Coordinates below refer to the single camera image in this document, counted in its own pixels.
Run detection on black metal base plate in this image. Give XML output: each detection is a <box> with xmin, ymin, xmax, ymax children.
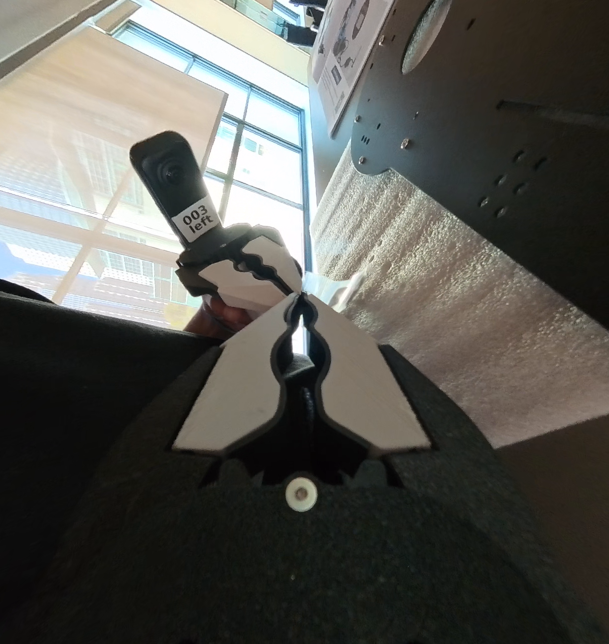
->
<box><xmin>350</xmin><ymin>0</ymin><xmax>609</xmax><ymax>348</ymax></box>

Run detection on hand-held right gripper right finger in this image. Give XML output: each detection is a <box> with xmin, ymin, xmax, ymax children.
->
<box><xmin>302</xmin><ymin>294</ymin><xmax>432</xmax><ymax>476</ymax></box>

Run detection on instruction manual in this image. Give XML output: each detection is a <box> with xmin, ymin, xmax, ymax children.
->
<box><xmin>310</xmin><ymin>0</ymin><xmax>395</xmax><ymax>140</ymax></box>

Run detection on tan roller blind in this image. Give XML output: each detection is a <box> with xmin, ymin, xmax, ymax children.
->
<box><xmin>0</xmin><ymin>43</ymin><xmax>230</xmax><ymax>303</ymax></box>

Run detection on white foam sheet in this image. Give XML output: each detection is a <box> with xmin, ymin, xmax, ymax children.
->
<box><xmin>310</xmin><ymin>141</ymin><xmax>609</xmax><ymax>448</ymax></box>

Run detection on person's black clothed torso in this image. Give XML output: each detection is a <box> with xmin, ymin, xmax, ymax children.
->
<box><xmin>0</xmin><ymin>274</ymin><xmax>225</xmax><ymax>644</ymax></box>

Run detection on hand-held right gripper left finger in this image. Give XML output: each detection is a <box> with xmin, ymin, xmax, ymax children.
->
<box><xmin>172</xmin><ymin>294</ymin><xmax>302</xmax><ymax>486</ymax></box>

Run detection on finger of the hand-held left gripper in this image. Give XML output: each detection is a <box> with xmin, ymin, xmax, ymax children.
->
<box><xmin>235</xmin><ymin>231</ymin><xmax>303</xmax><ymax>294</ymax></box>
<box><xmin>199</xmin><ymin>263</ymin><xmax>295</xmax><ymax>311</ymax></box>

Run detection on small clear plastic bag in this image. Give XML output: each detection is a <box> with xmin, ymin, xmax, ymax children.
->
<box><xmin>299</xmin><ymin>271</ymin><xmax>373</xmax><ymax>312</ymax></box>

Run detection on person's left hand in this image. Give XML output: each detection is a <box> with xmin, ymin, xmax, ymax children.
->
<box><xmin>183</xmin><ymin>296</ymin><xmax>265</xmax><ymax>337</ymax></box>

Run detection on large glass window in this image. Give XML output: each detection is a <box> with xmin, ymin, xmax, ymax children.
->
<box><xmin>0</xmin><ymin>10</ymin><xmax>310</xmax><ymax>313</ymax></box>

